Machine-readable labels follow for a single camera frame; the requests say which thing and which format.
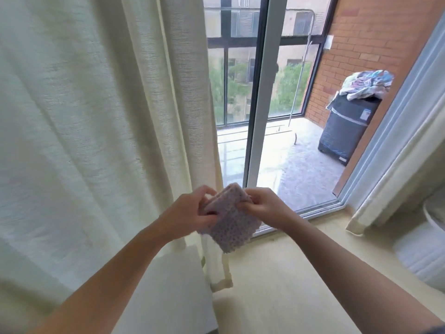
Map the white sliding door frame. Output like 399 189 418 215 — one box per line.
205 0 445 237

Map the white round table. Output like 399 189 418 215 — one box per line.
393 187 445 293

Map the white patterned cloth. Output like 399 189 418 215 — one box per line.
337 69 395 103

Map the white linen curtain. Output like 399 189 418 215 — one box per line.
0 0 235 324

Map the pile of dotted cloths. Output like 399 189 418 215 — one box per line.
199 182 264 254

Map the person's right hand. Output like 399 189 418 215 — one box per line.
236 187 302 234

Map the person's left forearm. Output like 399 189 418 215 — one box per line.
31 222 175 334

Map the dark balcony window frame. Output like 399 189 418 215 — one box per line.
205 0 340 129

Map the person's right forearm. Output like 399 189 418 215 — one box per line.
286 215 445 334

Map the dark blue tarpaulin cover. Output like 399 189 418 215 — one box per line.
318 94 382 166

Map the metal drying rack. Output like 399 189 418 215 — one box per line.
205 6 317 147

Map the brown wooden board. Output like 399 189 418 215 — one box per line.
332 62 407 198

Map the person's left hand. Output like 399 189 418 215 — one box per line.
154 186 222 244

